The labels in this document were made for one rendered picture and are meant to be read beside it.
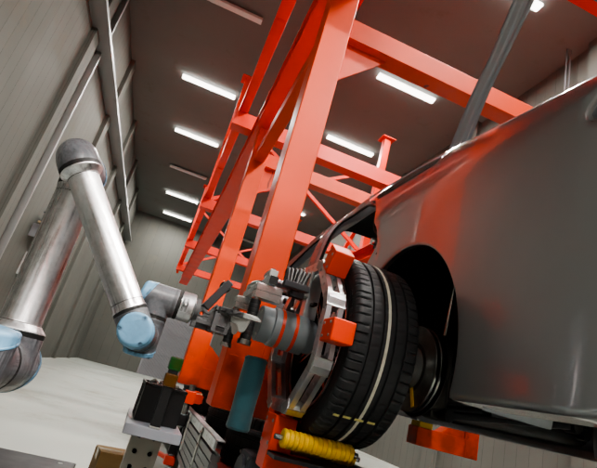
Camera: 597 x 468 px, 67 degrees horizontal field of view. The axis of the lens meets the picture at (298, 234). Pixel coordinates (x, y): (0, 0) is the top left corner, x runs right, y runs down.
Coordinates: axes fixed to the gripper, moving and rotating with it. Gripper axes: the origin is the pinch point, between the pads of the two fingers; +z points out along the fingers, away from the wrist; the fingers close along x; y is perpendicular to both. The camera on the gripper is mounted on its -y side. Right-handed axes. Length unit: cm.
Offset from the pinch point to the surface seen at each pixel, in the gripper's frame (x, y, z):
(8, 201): -508, -123, -257
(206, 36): -609, -567, -120
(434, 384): 3, 3, 66
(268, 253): -55, -39, 8
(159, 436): -5.7, 39.7, -17.5
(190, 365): -248, 16, 9
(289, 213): -55, -61, 12
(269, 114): -222, -215, 4
